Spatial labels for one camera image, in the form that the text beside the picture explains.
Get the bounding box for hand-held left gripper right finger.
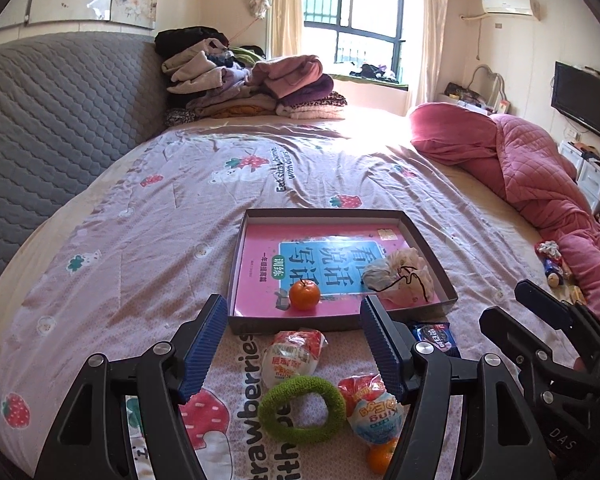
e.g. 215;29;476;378
360;295;576;480

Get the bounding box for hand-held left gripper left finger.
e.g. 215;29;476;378
32;294;229;480

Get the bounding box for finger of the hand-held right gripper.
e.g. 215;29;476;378
480;306;588;376
515;280;600;346

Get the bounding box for blue cookie packet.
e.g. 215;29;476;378
410;322;458;358

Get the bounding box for red white snack packet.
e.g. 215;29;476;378
337;374;416;446
260;329;328;378

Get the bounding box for green hair scrunchie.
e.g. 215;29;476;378
257;375;347;443

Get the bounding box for brown cardboard box tray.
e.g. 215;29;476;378
227;208;458;336

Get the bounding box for small blue packet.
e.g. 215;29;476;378
542;257;566;288

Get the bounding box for orange tangerine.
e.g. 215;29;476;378
367;437;398;476
289;280;322;312

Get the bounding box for pink exercise book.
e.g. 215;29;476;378
235;222;431;317

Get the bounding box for white drawer cabinet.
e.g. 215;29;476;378
559;141;600;213

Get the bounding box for pink quilted blanket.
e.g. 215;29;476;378
409;102;600;331

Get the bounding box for brown bag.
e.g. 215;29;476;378
445;82;486;106

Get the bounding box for white framed vanity mirror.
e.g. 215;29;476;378
472;64;508;111

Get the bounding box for pile of folded clothes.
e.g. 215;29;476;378
154;27;350;128

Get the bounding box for dark clothes on windowsill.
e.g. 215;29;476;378
350;62;398;81

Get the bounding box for cream curtain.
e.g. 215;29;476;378
250;0;306;61
407;0;451;116

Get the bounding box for grey quilted headboard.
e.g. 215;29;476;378
0;30;173;311

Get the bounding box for white air conditioner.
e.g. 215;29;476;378
481;0;541;22

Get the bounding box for white drawstring pouch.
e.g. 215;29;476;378
366;247;437;307

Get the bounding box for black wall television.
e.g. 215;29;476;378
551;61;600;142

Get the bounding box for window with dark frame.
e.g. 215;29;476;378
302;0;408;91

